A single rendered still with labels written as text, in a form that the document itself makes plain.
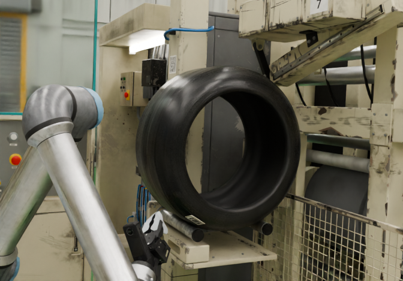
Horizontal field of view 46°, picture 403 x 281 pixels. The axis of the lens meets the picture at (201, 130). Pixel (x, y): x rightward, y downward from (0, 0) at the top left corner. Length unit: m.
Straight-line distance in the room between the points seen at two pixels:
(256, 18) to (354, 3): 0.46
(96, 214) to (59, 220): 1.14
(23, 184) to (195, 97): 0.60
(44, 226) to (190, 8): 1.14
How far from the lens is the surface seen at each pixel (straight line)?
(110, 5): 11.05
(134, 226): 1.36
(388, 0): 1.63
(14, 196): 1.44
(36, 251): 2.29
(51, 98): 1.21
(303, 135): 2.22
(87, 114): 1.30
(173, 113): 1.57
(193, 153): 2.01
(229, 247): 1.89
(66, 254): 2.31
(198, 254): 1.69
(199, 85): 1.61
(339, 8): 1.62
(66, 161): 1.15
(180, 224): 1.76
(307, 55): 1.88
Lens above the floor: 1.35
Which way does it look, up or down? 3 degrees down
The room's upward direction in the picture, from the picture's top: 2 degrees clockwise
